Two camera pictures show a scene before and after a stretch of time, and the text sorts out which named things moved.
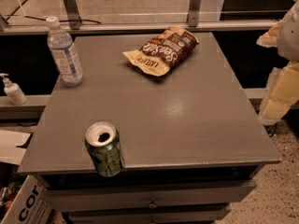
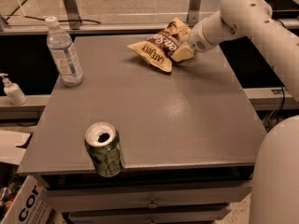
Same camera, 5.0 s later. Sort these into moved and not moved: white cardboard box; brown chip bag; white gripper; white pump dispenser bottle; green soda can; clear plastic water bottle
Moved: white gripper; brown chip bag
Not moved: green soda can; white pump dispenser bottle; white cardboard box; clear plastic water bottle
